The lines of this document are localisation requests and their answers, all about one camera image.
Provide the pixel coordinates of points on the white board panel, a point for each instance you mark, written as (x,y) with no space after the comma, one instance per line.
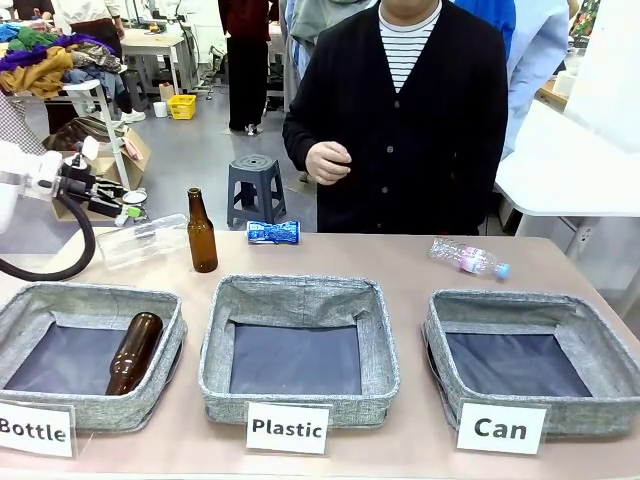
(607,65)

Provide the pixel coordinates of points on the person right forearm black sleeve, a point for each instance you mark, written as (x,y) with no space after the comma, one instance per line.
(300,125)

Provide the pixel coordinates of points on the grey fabric basket Bottle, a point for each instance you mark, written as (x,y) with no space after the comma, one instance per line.
(30,305)

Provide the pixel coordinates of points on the grey plastic stool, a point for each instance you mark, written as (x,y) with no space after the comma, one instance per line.
(256,172)

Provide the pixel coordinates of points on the white background work table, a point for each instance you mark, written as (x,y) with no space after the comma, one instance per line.
(150,42)

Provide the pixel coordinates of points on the person in dark red top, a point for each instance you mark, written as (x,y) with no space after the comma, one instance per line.
(247,60)

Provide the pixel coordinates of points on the white clothes table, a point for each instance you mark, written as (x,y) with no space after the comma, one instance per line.
(102,100)

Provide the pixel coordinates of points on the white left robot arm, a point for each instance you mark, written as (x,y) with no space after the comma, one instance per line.
(17,175)

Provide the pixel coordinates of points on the yellow plastic crate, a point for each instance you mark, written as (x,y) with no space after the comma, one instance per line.
(182,107)

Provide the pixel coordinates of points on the white side table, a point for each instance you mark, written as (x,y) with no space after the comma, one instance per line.
(560,175)

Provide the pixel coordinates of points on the person right hand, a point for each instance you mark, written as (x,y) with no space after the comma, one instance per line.
(322,162)

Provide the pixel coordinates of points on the brown cardboard box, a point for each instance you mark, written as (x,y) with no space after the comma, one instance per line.
(134,160)

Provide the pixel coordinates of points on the white sign Can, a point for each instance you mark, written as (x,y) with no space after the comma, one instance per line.
(500,429)

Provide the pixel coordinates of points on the person in white shirt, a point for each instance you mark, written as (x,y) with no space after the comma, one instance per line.
(95,15)

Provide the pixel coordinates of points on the colourful clothes pile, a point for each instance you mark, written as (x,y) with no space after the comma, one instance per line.
(45,60)

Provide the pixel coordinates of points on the grey fabric basket Can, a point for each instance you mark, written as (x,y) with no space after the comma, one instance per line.
(505,312)

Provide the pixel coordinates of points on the grey fabric basket Plastic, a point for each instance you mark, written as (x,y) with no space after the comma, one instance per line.
(295,297)

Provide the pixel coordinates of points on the white sign Bottle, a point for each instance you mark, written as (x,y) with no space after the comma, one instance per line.
(35,430)

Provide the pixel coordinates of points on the person in light blue jacket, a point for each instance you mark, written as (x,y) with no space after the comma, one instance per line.
(535,55)

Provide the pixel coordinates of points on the clear bottle pink label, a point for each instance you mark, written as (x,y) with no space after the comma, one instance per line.
(467,258)

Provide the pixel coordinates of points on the clear plastic container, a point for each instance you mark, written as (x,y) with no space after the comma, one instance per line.
(142,242)

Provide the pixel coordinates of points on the blue white package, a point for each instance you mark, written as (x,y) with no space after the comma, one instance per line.
(273,233)

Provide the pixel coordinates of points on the lying brown glass bottle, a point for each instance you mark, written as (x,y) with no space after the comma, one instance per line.
(134,355)

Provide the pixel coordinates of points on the white sign Plastic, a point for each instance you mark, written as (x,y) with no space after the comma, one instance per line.
(287,428)

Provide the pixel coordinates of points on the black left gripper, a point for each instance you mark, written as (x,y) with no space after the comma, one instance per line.
(79,182)

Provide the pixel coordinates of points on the standing brown glass bottle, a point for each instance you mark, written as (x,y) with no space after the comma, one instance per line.
(202,240)

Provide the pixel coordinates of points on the person torso black cardigan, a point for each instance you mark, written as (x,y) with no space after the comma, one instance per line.
(425,150)

